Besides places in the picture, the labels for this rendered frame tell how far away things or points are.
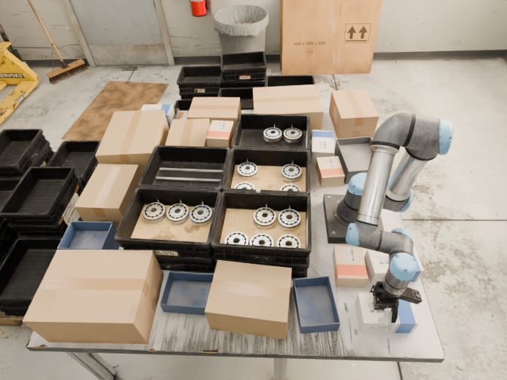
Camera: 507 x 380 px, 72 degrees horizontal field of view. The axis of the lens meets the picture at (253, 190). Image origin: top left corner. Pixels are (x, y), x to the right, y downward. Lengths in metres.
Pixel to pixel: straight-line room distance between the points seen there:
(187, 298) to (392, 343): 0.83
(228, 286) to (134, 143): 1.00
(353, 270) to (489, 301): 1.27
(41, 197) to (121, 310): 1.35
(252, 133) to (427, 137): 1.06
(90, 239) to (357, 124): 1.57
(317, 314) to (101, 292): 0.83
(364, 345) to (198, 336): 0.64
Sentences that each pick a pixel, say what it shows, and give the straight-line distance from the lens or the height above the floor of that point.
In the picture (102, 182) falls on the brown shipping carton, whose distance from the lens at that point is 1.91.
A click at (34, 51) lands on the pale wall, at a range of 5.40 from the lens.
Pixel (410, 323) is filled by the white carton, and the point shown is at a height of 0.79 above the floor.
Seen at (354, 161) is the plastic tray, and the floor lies 0.75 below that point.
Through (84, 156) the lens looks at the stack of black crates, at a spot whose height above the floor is 0.38.
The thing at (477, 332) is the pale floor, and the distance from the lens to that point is 2.53.
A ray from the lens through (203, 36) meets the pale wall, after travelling 4.54.
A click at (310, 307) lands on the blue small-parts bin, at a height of 0.70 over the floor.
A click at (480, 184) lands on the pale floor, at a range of 3.33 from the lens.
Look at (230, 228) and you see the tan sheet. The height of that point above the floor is 0.83.
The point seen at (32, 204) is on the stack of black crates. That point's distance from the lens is 2.58.
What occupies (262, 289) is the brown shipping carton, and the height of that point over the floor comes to 0.86.
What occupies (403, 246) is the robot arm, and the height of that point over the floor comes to 1.10.
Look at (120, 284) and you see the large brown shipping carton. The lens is 1.46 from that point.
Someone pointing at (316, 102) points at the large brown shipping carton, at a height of 0.90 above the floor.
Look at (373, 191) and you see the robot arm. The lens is 1.25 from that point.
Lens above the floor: 2.09
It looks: 47 degrees down
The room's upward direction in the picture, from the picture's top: 4 degrees counter-clockwise
